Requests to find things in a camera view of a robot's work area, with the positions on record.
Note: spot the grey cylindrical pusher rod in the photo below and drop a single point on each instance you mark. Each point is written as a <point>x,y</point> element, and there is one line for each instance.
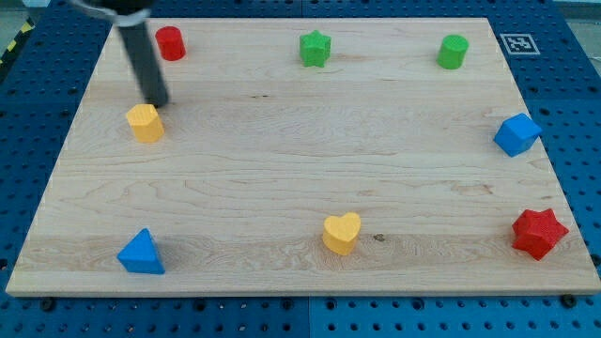
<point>144,63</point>

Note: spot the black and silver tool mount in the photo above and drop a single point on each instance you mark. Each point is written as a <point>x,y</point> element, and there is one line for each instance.
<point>117,12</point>

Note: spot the red cylinder block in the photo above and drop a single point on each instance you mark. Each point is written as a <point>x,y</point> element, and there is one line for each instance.
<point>170,42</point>

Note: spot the yellow hexagon block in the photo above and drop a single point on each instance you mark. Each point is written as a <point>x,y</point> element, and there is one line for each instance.
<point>145,123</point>

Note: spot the green star block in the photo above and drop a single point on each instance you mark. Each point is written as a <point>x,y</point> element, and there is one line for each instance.
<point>315,49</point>

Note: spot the blue triangle block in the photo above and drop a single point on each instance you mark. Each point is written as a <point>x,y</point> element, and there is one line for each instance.
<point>140,255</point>

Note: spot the wooden board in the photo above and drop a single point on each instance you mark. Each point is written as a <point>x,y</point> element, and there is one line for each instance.
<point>258,150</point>

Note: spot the yellow heart block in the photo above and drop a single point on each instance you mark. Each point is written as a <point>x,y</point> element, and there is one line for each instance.
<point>340,233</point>

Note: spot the green cylinder block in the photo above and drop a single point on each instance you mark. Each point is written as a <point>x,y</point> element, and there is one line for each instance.
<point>452,51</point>

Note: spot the blue cube block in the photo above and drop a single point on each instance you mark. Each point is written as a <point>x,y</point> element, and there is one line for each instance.
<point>517,134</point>

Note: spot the white fiducial marker tag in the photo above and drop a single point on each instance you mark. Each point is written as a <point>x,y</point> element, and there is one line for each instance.
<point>519,44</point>

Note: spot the red star block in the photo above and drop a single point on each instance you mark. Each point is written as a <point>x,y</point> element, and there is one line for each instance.
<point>537,232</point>

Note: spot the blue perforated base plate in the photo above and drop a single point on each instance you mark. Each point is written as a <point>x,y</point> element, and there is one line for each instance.
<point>53,64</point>

